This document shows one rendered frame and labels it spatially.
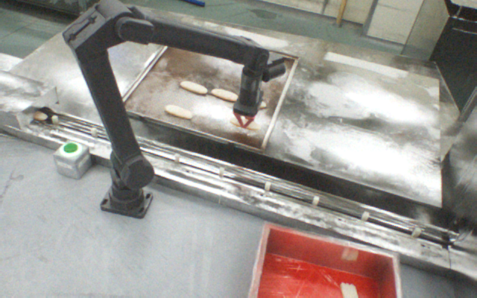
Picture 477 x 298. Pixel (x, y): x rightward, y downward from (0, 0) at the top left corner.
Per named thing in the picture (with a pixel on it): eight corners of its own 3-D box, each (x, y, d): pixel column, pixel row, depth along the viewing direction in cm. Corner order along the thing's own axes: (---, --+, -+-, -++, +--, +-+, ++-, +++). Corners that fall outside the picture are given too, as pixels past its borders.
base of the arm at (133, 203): (99, 210, 102) (142, 220, 101) (95, 188, 97) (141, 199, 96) (112, 187, 108) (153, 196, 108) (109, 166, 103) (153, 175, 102)
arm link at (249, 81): (238, 65, 103) (250, 77, 100) (258, 57, 106) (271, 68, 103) (235, 85, 108) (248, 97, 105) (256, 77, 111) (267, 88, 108)
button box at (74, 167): (57, 181, 112) (49, 153, 105) (73, 165, 118) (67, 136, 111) (81, 190, 110) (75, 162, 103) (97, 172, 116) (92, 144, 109)
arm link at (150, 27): (92, 20, 75) (114, 43, 69) (100, -8, 73) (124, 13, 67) (244, 56, 106) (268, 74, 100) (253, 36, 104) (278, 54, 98)
